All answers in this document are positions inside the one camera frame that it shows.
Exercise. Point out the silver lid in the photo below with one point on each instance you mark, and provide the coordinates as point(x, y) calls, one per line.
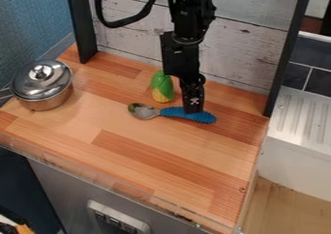
point(42, 78)

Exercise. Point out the white toy kitchen unit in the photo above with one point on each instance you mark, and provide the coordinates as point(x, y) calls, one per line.
point(301, 128)

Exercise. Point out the silver pot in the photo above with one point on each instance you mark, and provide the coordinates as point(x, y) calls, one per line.
point(45, 102)

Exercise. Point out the black frame post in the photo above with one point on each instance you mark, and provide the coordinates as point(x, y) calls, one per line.
point(286, 51)
point(82, 22)

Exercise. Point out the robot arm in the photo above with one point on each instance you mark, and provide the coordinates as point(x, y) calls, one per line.
point(189, 9)

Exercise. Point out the green and yellow toy corn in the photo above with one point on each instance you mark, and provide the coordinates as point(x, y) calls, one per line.
point(162, 87)

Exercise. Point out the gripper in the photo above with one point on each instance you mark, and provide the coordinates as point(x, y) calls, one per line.
point(181, 59)

